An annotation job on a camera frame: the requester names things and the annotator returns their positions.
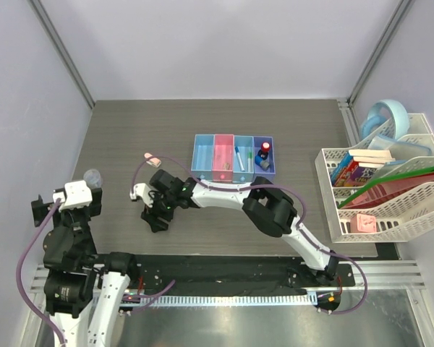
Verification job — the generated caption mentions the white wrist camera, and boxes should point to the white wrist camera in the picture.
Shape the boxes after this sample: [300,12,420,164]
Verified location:
[52,180,93,211]
[129,183,153,207]

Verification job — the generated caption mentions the light blue bin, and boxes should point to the light blue bin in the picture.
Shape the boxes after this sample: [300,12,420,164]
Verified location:
[191,134,214,181]
[232,135,254,184]

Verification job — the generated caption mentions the pink white mini stapler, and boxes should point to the pink white mini stapler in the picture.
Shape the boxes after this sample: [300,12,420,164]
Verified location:
[144,153,162,168]

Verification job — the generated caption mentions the left light blue bin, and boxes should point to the left light blue bin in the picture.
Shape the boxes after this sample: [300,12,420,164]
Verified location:
[191,134,214,181]

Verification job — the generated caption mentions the right control board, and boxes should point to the right control board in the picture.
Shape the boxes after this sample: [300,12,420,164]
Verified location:
[315,292,341,314]

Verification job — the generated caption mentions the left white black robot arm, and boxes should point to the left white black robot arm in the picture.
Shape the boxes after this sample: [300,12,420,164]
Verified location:
[31,187,140,346]

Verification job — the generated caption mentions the control board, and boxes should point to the control board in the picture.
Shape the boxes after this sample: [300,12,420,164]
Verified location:
[315,292,341,314]
[120,294,142,312]

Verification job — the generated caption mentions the white plastic file rack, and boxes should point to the white plastic file rack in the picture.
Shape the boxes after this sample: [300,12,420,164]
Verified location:
[315,113,434,243]

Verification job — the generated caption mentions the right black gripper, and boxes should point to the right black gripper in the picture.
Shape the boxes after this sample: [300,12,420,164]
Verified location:
[142,189,178,232]

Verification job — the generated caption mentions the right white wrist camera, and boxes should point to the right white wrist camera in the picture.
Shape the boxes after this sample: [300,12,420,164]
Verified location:
[129,183,153,207]

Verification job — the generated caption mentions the pink item in rack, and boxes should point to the pink item in rack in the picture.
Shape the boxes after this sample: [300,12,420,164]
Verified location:
[350,213,377,234]

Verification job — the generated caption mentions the purple plastic bin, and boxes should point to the purple plastic bin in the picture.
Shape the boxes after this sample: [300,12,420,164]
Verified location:
[252,136,276,181]

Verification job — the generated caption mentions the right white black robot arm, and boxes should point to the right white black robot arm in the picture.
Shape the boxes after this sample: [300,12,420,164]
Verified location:
[130,169,339,286]

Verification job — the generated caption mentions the blue white marker pen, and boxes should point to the blue white marker pen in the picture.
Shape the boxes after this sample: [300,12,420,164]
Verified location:
[234,146,246,172]

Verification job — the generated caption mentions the clear jar of paper clips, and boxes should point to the clear jar of paper clips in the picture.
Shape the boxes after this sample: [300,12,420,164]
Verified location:
[83,168,103,189]

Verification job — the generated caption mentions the red cap black stamp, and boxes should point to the red cap black stamp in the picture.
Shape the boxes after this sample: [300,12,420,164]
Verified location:
[258,142,271,160]

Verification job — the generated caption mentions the left control board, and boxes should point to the left control board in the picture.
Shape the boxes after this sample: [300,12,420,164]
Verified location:
[120,294,142,312]

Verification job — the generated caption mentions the pink plastic bin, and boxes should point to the pink plastic bin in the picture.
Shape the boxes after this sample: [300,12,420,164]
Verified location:
[212,134,234,183]

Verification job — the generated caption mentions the white slotted cable duct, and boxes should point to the white slotted cable duct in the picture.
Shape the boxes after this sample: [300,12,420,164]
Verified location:
[150,292,318,308]

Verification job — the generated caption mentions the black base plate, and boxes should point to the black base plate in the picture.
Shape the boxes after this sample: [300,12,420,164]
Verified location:
[136,254,356,288]

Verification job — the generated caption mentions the red green folders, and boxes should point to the red green folders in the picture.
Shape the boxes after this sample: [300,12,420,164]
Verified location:
[338,166,434,210]

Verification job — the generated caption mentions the blue grey glue stick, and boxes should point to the blue grey glue stick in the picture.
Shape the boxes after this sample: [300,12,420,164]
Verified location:
[255,155,271,171]

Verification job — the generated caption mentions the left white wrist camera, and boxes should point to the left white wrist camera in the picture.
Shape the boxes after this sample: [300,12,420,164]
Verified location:
[52,180,93,211]

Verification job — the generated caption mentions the green white marker pen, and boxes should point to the green white marker pen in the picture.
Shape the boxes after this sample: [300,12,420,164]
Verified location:
[247,152,254,173]

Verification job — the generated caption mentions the light blue tape roll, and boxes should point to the light blue tape roll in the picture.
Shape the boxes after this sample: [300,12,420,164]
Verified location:
[360,99,410,140]

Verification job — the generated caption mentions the stack of books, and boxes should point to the stack of books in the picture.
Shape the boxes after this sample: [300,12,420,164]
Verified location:
[330,149,395,187]

